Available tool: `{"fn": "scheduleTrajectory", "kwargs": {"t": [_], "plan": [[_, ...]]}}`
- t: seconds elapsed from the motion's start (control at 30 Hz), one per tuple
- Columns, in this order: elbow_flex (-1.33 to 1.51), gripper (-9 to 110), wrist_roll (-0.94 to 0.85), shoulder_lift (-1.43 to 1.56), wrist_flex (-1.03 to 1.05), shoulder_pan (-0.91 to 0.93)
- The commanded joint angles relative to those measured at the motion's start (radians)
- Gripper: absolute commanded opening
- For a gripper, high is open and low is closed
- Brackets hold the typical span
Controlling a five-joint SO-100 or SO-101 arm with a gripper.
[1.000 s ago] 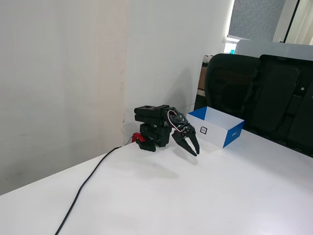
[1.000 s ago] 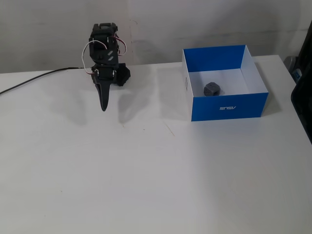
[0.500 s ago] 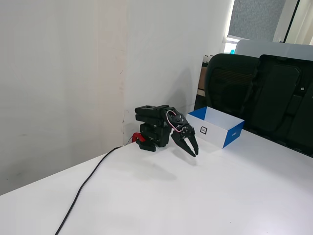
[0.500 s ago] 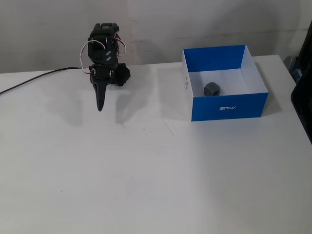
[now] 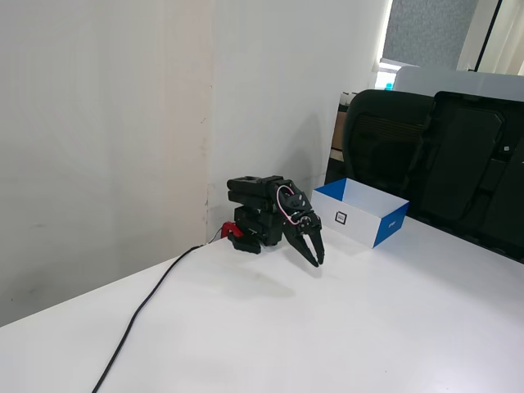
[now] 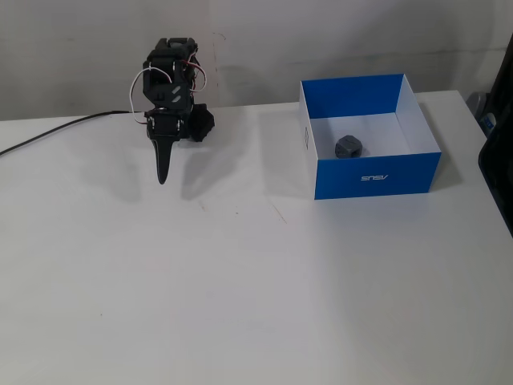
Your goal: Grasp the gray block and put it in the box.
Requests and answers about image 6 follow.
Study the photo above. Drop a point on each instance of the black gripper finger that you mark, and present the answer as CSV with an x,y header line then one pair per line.
x,y
163,160

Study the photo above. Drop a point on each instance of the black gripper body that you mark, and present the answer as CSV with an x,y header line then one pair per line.
x,y
164,127

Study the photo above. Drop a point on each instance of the gray block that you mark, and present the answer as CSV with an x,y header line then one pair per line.
x,y
348,147

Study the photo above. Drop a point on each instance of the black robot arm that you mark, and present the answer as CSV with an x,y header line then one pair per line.
x,y
176,50

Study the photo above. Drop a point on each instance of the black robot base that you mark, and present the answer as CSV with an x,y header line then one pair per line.
x,y
202,124

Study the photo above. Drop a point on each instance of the blue and white cardboard box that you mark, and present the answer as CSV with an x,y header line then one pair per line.
x,y
372,176

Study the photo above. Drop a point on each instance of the gray blue plastic object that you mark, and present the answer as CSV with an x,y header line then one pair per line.
x,y
479,106

